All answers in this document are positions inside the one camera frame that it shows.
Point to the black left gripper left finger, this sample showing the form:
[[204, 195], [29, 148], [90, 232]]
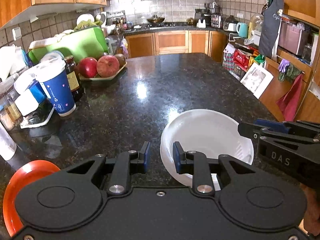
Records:
[[124, 166]]

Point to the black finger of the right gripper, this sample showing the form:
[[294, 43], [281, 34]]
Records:
[[252, 130]]

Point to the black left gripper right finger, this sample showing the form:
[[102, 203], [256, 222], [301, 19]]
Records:
[[196, 164]]

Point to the white ribbed plastic bowl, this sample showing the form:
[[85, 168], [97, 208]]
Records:
[[206, 131]]

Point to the orange plastic plate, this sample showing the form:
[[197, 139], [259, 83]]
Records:
[[28, 173]]

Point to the white window box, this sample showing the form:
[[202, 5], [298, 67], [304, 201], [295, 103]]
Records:
[[257, 79]]

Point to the fruit tray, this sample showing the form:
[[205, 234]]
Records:
[[98, 78]]

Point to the red yellow apple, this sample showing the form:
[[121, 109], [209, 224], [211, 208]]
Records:
[[108, 66]]

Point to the white tray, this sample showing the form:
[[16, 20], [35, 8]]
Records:
[[39, 117]]

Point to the teal electric kettle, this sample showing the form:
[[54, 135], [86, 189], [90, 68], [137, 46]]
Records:
[[242, 29]]

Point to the kiwi fruit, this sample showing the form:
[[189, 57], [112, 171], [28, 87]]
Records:
[[121, 60]]

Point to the brown glass jar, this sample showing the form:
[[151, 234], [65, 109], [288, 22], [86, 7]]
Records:
[[73, 79]]

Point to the dark hanging apron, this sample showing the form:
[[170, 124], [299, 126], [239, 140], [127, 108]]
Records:
[[271, 29]]

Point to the blue paper cup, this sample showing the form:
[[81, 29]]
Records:
[[51, 75]]

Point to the white tall bottle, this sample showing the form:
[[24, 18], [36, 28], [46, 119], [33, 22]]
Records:
[[7, 146]]

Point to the green cutting board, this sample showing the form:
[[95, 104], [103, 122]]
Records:
[[80, 44]]

